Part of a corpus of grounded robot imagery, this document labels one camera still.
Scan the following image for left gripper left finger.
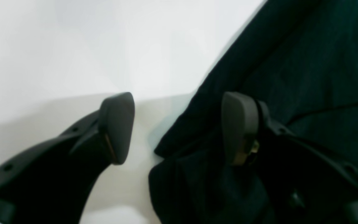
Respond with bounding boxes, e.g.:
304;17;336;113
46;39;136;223
0;92;135;224

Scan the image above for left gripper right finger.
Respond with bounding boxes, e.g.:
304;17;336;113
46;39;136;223
221;92;358;224

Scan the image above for black t-shirt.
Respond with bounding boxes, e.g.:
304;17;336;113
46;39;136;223
148;0;358;224

